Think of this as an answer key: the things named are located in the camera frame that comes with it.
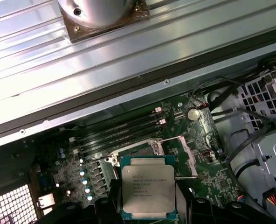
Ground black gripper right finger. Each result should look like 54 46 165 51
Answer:
175 181 276 224

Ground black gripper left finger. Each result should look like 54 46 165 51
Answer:
33 178 124 224

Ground silver Intel CPU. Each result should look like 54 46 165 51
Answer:
120 155 177 221

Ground metal socket locking lever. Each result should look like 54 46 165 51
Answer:
81 156 112 163

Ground CPU socket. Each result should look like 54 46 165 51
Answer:
104 137 176 180

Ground black RAM slot white clips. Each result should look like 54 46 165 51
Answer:
74 118 166 156
69 106 162 143

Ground green motherboard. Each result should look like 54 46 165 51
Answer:
28 93 232 224

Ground silver coin cell battery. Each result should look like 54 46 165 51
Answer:
186 107 201 121

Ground black grey PC case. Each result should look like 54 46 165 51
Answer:
0 23 276 224

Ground grey metal disk bay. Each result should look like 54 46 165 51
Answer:
209 65 276 206

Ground black connector coloured wires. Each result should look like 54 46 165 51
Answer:
260 188 276 224

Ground thin black wire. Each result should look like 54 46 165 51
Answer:
189 76 240 110

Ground square brown base plate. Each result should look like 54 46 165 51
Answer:
60 0 152 44

